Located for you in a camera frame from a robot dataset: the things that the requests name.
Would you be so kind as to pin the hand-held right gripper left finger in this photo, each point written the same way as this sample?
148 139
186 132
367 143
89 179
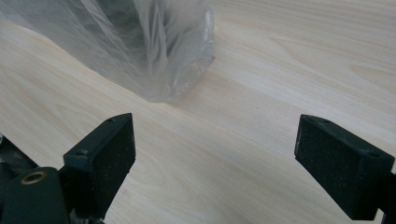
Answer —
102 161

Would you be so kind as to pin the clear plastic bag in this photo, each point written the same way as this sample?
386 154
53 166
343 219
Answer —
140 46

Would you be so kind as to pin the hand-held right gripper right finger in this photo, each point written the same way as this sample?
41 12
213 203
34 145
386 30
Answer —
339 161

